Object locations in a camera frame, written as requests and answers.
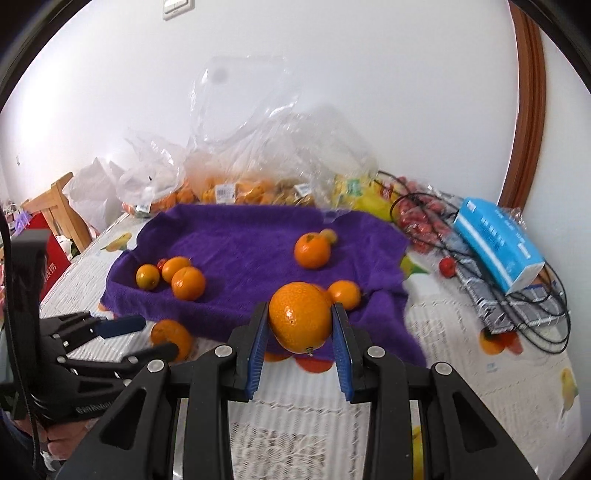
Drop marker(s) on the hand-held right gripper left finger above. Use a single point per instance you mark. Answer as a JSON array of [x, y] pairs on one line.
[[258, 360]]

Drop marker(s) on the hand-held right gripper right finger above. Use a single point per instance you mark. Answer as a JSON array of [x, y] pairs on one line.
[[344, 364]]

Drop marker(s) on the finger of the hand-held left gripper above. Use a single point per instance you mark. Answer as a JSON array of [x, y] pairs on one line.
[[138, 354], [120, 326]]

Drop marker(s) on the large orange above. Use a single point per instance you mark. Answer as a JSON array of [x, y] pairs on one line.
[[173, 334], [300, 318], [312, 251]]

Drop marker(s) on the small orange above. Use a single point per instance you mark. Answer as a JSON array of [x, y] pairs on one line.
[[147, 277], [174, 266], [188, 283], [344, 294]]

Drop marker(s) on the person's left forearm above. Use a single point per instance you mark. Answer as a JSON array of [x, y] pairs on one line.
[[16, 452]]

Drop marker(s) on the person's left hand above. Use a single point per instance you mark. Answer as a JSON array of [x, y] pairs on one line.
[[64, 443]]

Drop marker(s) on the red paper bag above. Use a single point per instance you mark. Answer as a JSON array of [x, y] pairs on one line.
[[53, 267]]

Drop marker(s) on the white fruit-print tablecloth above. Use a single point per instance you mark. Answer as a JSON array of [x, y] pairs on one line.
[[461, 360]]

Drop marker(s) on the purple towel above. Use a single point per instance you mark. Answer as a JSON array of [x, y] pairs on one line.
[[249, 240]]

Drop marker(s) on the wooden chair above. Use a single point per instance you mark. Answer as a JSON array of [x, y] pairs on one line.
[[60, 212]]

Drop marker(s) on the small tan round fruit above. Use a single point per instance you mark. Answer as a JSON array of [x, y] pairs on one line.
[[329, 236]]

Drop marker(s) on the white plastic bag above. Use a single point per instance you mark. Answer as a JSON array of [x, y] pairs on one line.
[[92, 194]]

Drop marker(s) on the clear plastic bag of oranges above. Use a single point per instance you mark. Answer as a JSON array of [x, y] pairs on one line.
[[152, 184], [240, 152]]

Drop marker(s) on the grey striped cloth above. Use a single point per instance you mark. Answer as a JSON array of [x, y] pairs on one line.
[[494, 309]]

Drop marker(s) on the bag of cherry tomatoes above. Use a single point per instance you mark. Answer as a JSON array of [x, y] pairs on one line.
[[420, 221]]

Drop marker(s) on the yellow snack packets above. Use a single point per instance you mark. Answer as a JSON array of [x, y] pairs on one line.
[[362, 196]]

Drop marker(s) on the blue tissue box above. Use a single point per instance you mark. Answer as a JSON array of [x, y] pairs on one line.
[[498, 240]]

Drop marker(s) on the clear bag of brown fruit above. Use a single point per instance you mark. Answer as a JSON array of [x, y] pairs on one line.
[[318, 157]]

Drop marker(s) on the brown wooden door frame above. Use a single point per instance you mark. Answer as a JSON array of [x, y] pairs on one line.
[[526, 115]]

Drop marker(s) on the white light switch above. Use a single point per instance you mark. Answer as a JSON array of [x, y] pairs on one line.
[[178, 7]]

